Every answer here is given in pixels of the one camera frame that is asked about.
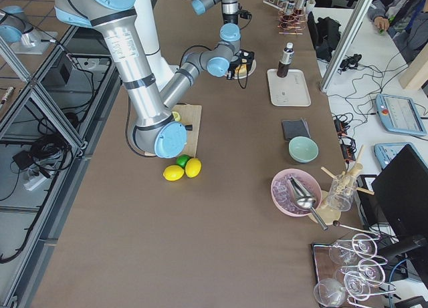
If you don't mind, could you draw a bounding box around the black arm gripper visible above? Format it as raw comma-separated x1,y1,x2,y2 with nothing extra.
226,49,254,80

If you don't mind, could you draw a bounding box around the glazed twisted ring donut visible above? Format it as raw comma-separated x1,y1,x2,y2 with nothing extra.
235,64,247,75

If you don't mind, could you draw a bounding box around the white round plate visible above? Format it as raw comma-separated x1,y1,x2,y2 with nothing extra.
233,58,257,80

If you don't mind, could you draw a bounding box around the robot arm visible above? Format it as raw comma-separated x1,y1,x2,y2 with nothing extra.
55,0,241,158
191,0,252,25

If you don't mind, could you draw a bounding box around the dark tea bottle on tray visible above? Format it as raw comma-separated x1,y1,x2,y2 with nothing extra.
277,42,294,78

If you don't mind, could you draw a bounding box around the cream rabbit tray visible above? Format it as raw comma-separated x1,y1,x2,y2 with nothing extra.
267,69,311,107

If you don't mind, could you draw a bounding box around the wooden cutting board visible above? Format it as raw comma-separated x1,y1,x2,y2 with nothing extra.
129,103,202,158

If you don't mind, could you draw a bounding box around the half lemon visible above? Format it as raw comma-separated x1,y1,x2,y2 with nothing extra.
172,111,181,122

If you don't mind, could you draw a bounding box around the dark grey folded cloth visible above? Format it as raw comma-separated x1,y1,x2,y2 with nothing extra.
282,118,311,141

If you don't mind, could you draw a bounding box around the tea bottle in rack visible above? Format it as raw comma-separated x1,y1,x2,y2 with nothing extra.
284,0,296,15
295,0,306,15

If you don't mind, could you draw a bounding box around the green lime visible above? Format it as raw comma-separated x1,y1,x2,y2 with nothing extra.
176,154,191,168

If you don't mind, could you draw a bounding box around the yellow lemon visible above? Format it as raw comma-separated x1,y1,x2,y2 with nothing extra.
185,158,202,178
163,164,185,181

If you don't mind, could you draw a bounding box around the mint green bowl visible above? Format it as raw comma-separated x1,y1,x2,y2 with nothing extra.
288,136,319,163

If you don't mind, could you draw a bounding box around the pink bowl with ice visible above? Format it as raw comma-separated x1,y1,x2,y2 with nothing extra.
271,168,322,217

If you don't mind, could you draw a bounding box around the metal ice scoop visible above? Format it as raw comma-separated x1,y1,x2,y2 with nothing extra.
288,177,328,230

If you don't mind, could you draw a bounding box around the clear glass mug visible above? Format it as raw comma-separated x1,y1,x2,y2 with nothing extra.
327,174,356,212

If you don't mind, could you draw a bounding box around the round wooden stand base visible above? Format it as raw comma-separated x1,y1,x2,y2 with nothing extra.
316,204,341,226

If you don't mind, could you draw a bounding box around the blue teach pendant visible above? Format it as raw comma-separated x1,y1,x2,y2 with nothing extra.
374,142,419,170
375,94,427,136

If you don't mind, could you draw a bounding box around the black monitor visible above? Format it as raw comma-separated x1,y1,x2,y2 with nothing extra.
372,144,427,237

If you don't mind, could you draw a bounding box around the wine glass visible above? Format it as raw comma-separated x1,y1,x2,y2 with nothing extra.
344,271,370,301
328,239,358,265
351,233,377,259
357,259,385,287

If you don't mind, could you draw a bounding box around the copper wire bottle rack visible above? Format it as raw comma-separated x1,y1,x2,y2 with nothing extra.
278,9,307,35

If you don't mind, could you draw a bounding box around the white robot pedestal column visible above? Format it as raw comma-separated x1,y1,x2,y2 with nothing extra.
134,0,179,91

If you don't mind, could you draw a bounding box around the aluminium frame post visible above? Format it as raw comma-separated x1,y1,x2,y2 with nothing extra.
320,0,372,94

